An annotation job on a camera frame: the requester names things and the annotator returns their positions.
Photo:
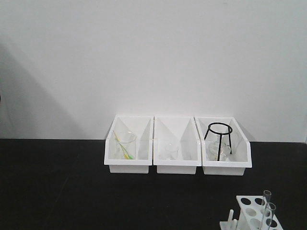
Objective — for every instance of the white storage bin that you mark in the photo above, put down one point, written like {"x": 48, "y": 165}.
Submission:
{"x": 240, "y": 159}
{"x": 129, "y": 144}
{"x": 183, "y": 132}

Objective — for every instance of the right white storage bin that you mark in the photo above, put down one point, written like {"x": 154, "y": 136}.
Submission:
{"x": 240, "y": 159}

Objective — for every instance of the black wire tripod stand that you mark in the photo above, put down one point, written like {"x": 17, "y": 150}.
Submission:
{"x": 223, "y": 130}

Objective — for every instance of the white test tube rack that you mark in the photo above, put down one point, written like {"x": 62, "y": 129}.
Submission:
{"x": 250, "y": 215}

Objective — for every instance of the clear glass flask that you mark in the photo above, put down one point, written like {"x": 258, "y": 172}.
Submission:
{"x": 221, "y": 148}

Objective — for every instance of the left white storage bin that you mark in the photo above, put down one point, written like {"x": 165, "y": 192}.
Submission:
{"x": 129, "y": 144}

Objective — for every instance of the middle white storage bin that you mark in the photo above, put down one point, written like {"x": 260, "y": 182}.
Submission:
{"x": 183, "y": 132}

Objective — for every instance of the yellow green plastic pipette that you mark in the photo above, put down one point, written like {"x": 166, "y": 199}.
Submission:
{"x": 122, "y": 147}

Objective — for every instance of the small clear glass beaker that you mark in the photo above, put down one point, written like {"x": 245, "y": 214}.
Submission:
{"x": 171, "y": 151}

